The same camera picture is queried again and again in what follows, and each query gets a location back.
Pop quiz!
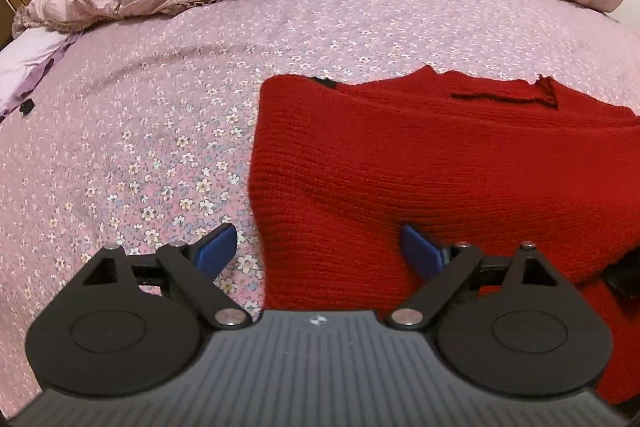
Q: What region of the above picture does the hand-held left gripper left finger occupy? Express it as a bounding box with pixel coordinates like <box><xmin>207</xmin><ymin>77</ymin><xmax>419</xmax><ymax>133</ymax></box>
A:
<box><xmin>80</xmin><ymin>223</ymin><xmax>253</xmax><ymax>330</ymax></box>

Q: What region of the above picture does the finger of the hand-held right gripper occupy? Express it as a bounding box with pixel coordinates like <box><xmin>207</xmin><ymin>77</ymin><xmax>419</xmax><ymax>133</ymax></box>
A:
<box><xmin>602</xmin><ymin>247</ymin><xmax>640</xmax><ymax>300</ymax></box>

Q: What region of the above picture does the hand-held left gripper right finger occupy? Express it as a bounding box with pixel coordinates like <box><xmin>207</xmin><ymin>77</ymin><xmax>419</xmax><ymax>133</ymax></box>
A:
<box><xmin>385</xmin><ymin>224</ymin><xmax>568</xmax><ymax>330</ymax></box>

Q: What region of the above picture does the red knit cardigan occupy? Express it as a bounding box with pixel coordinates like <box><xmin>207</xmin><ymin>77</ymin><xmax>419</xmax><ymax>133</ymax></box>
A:
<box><xmin>247</xmin><ymin>64</ymin><xmax>640</xmax><ymax>408</ymax></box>

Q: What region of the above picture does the pink floral bed sheet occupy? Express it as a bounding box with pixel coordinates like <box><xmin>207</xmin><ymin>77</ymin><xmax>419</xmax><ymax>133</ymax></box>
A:
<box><xmin>0</xmin><ymin>0</ymin><xmax>640</xmax><ymax>408</ymax></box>

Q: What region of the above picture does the lavender pillow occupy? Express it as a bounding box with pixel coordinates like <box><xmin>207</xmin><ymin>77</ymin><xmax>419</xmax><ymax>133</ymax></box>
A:
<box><xmin>0</xmin><ymin>24</ymin><xmax>83</xmax><ymax>120</ymax></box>

